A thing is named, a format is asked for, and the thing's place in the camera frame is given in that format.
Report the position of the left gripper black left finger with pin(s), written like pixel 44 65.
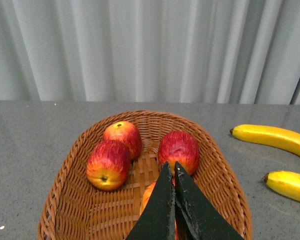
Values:
pixel 157 221

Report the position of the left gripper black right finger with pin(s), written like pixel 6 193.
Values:
pixel 196 218

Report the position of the red yellow apple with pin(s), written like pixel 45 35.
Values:
pixel 145 198

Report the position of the small curved yellow banana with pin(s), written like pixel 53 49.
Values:
pixel 285 183

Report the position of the large yellow banana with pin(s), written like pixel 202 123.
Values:
pixel 277 137

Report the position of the red apple right of basket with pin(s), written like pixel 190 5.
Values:
pixel 182 147

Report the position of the red apple of basket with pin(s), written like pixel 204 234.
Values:
pixel 127 133
pixel 182 147
pixel 108 165

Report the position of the red apple left of basket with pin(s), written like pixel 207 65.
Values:
pixel 108 165

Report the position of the left brown wicker basket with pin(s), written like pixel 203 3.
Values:
pixel 76 210

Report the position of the red apple back of basket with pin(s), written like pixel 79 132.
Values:
pixel 127 133

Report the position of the pale grey pleated curtain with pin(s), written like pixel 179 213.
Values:
pixel 174 51

